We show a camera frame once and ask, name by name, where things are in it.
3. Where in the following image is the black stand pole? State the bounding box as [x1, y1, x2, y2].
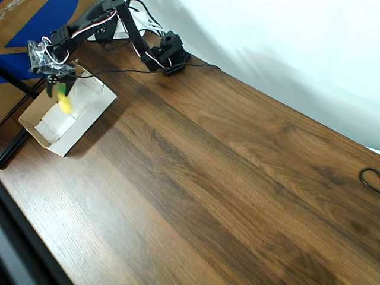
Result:
[0, 66, 39, 97]

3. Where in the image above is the yellow glue stick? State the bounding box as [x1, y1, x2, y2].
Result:
[56, 84, 74, 115]

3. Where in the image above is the white open cardboard box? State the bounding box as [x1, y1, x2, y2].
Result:
[18, 59, 118, 157]

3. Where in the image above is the black stand base rail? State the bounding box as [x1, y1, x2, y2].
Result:
[0, 130, 30, 170]

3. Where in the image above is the black cable loop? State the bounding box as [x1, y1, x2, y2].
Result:
[360, 168, 380, 194]

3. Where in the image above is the black camera cable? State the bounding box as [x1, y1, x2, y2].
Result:
[74, 38, 222, 78]

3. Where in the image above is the white power strip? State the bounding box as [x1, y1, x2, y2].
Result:
[114, 10, 147, 40]

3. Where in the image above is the red white servo wire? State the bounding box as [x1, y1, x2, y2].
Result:
[41, 8, 119, 65]

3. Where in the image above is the large brown carton blue print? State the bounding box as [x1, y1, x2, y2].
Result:
[0, 0, 100, 125]

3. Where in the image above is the white cable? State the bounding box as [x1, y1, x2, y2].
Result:
[130, 0, 172, 38]

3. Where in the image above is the plastic-wrapped wrist camera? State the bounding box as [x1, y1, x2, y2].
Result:
[27, 40, 77, 75]

